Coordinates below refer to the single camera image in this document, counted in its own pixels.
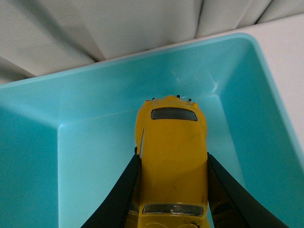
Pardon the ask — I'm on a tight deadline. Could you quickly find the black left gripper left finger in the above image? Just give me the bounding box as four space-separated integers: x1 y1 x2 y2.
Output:
82 154 140 228

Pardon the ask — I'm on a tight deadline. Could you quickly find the white pleated curtain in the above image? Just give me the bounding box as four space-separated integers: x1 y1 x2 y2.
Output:
0 0 304 84

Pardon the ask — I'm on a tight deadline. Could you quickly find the yellow beetle toy car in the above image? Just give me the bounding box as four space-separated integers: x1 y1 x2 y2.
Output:
125 95 209 228

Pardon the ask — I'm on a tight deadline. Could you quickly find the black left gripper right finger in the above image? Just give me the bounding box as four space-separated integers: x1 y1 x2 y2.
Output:
208 153 287 228

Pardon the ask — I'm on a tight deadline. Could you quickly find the turquoise plastic bin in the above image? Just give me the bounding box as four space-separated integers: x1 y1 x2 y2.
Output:
0 33 304 228

